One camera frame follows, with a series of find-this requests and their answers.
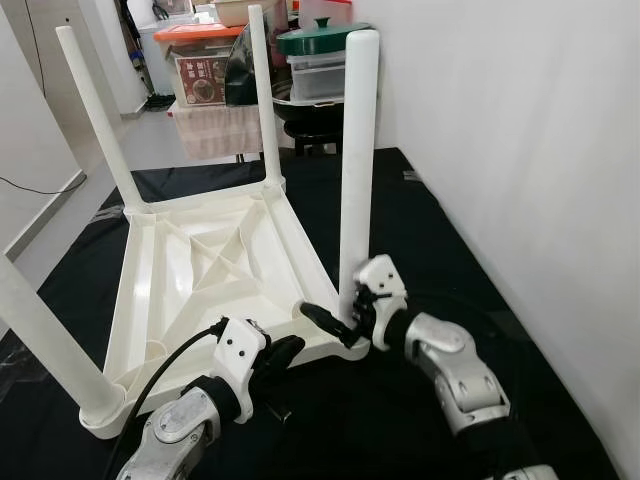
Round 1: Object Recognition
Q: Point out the dark green pot lid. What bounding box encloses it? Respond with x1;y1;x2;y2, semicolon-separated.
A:
277;17;351;58

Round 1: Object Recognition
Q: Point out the red printed box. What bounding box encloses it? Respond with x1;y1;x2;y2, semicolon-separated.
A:
175;52;233;106

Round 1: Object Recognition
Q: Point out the black table cloth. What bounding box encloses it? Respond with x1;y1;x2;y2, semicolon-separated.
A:
0;148;621;480

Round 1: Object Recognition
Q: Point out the black bag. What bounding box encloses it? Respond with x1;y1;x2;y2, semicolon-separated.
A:
225;45;263;106

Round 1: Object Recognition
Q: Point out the clear box with orange lid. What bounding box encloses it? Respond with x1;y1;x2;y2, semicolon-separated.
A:
153;22;248;109

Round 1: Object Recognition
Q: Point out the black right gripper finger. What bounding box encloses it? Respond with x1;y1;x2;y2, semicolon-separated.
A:
300;303;363;349

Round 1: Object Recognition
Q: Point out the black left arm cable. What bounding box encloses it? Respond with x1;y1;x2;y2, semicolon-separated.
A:
105;320;229;480

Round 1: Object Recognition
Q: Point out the thin black floor cable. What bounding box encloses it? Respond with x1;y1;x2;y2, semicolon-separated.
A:
0;172;86;196

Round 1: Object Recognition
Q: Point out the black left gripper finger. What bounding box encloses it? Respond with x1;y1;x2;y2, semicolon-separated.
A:
262;336;306;373

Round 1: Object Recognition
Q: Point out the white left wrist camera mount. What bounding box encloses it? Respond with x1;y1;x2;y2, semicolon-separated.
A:
213;318;271;421

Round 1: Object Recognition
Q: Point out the white plastic table top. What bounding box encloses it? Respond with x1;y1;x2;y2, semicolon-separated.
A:
78;183;371;441

